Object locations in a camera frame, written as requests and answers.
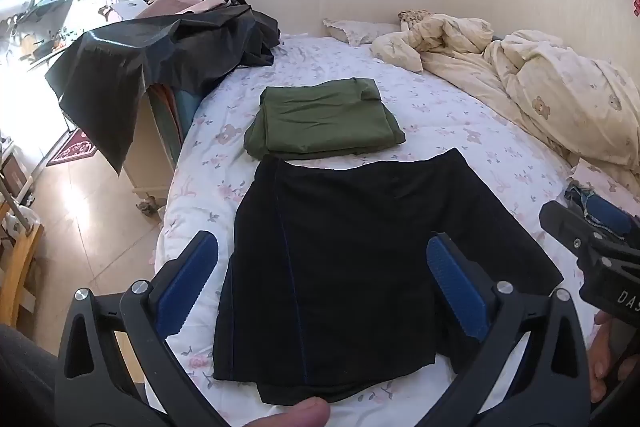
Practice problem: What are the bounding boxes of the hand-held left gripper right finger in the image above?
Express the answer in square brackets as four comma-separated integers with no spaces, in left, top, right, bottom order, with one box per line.
[426,232,593,427]

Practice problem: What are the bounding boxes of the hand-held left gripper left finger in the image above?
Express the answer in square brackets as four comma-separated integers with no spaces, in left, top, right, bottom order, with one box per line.
[54,230,226,427]

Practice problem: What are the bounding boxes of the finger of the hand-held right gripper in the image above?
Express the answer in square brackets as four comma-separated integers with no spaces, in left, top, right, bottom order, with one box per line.
[586,195,635,237]
[539,201,608,260]

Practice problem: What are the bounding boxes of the black pants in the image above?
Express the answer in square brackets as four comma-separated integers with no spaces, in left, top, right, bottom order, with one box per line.
[212,148,565,407]

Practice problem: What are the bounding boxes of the folded green pants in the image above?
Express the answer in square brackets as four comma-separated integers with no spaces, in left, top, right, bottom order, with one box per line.
[243,77,407,160]

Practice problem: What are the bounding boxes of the person's right hand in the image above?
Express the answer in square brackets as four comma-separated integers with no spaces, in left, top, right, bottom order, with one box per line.
[589,309,632,404]

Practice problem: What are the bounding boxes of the person's left hand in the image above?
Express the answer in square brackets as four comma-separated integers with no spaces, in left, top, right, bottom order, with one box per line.
[279,397,332,427]

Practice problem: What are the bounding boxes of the blue denim cloth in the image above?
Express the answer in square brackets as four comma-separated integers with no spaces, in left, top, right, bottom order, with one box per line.
[564,184,601,220]

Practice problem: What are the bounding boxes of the cream bedside cabinet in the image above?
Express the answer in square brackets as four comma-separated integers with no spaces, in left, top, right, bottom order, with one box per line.
[122,82,203,219]

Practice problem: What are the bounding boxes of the cream bear print duvet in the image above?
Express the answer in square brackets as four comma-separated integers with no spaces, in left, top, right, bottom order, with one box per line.
[371,9,640,205]

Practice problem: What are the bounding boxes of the wooden chair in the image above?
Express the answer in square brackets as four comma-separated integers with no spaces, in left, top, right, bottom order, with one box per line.
[0,177,47,335]

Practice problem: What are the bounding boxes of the floral bed sheet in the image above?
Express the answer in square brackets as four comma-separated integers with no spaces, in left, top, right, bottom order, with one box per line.
[154,34,598,427]

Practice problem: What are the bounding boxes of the red floor rug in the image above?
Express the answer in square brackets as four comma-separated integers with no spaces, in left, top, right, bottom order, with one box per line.
[46,127,99,168]

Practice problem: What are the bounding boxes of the person's grey trouser leg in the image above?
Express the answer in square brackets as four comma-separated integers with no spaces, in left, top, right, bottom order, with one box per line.
[0,322,59,427]

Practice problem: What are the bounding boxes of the black garment pile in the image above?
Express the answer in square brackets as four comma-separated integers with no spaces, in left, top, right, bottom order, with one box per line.
[45,0,282,176]

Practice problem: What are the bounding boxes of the white frilled pillow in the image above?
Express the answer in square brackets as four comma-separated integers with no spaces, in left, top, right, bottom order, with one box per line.
[322,18,402,48]

